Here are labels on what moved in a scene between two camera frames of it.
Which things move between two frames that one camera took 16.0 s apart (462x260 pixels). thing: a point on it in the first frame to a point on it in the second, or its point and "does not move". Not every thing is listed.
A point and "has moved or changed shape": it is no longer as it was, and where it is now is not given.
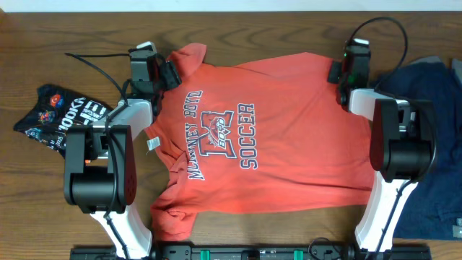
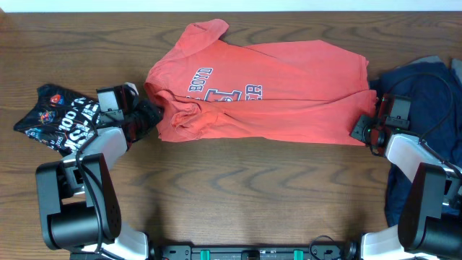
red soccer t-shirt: (270, 135) has moved or changed shape
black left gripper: (172, 76) to (154, 115)
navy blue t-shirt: (436, 201) does not move
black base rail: (255, 253) does not move
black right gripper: (336, 66) to (356, 131)
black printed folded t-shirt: (57, 108) does not move
